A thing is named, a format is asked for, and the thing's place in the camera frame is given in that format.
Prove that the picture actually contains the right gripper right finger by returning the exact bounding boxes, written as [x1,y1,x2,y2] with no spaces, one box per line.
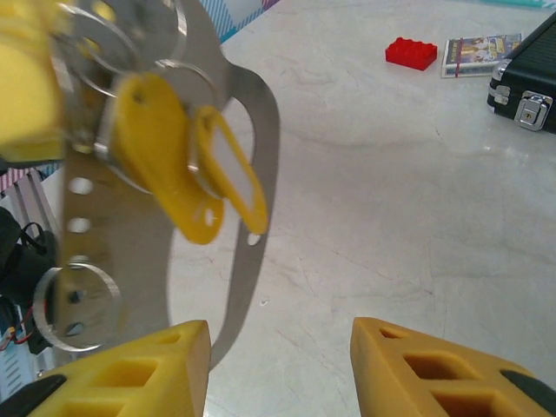
[350,316,556,417]

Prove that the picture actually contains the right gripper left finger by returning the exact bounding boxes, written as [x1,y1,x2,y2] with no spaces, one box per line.
[0,320,213,417]

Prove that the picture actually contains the steel split ring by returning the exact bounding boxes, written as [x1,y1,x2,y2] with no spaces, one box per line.
[32,263,123,352]

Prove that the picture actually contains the yellow teardrop fob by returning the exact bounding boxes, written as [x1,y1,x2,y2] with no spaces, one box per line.
[110,72,226,247]

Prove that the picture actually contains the yellow tag with white label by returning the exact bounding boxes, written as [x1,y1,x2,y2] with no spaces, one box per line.
[189,106,269,236]

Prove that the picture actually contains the black carrying case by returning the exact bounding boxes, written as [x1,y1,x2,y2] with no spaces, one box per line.
[486,10,556,136]

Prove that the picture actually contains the red toy brick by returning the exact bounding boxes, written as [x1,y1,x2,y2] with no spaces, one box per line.
[384,36,438,72]

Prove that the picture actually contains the small card box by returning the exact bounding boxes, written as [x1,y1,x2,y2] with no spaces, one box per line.
[440,33,524,79]

